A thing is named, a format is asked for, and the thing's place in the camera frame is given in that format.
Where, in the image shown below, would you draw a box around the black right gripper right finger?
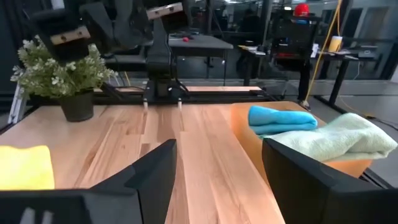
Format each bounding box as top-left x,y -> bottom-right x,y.
262,138 -> 386,224

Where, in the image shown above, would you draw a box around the black desk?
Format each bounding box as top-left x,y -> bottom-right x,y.
312,46 -> 383,108

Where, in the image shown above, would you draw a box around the orange plastic tray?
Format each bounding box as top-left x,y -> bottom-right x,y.
230,101 -> 373,187

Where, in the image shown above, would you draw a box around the red hard hat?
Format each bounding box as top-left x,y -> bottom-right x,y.
294,2 -> 311,17

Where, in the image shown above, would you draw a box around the pale yellow cup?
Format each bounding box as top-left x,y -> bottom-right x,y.
328,35 -> 343,53

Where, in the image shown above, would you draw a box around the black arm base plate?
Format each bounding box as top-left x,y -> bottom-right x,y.
143,79 -> 189,105

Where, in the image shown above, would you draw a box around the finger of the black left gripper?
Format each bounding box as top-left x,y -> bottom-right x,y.
29,9 -> 93,65
145,1 -> 185,22

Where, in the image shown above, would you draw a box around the blue microfiber towel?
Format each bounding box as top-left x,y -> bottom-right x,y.
248,105 -> 319,136

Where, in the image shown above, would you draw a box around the grey desk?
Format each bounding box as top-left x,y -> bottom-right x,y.
167,33 -> 234,87

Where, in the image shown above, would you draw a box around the light green microfiber towel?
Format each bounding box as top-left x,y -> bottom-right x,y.
259,112 -> 398,162

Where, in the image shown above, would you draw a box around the silver aluminium bracket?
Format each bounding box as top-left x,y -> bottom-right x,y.
7,83 -> 28,125

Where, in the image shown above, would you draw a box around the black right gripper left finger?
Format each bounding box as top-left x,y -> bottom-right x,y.
90,139 -> 178,224

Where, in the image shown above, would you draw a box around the yellow floor cable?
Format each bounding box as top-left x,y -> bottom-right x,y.
303,0 -> 377,121

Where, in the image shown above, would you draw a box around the small green potted plant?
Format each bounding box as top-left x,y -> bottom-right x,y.
10,34 -> 118,123

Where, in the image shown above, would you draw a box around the yellow microfiber towel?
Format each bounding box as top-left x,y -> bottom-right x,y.
0,145 -> 56,191

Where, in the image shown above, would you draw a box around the black equipment cart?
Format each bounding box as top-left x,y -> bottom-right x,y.
270,14 -> 321,103

